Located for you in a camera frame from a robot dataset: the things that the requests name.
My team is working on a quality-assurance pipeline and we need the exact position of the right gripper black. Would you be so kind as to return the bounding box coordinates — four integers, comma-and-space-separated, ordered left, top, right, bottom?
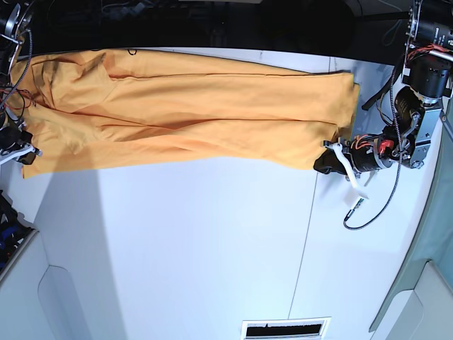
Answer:
13, 131, 35, 166

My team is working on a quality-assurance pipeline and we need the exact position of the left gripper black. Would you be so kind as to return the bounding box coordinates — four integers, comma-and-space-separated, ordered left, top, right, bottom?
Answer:
313, 140, 347, 176

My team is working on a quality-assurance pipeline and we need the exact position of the orange yellow t-shirt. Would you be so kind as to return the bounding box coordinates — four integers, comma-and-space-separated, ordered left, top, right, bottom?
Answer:
19, 50, 360, 178

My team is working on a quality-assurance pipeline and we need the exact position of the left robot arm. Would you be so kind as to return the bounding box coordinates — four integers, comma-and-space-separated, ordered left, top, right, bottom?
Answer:
339, 1, 452, 174

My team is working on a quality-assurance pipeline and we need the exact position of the box of dark items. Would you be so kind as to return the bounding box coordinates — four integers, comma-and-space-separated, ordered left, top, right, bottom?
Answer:
1, 191, 35, 273

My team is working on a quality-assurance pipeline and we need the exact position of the white slotted vent panel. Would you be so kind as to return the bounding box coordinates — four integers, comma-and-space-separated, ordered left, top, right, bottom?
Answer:
241, 317, 331, 340

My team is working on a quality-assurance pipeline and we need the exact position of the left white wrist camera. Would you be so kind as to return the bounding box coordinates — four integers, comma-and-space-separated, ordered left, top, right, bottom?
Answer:
323, 141, 369, 210

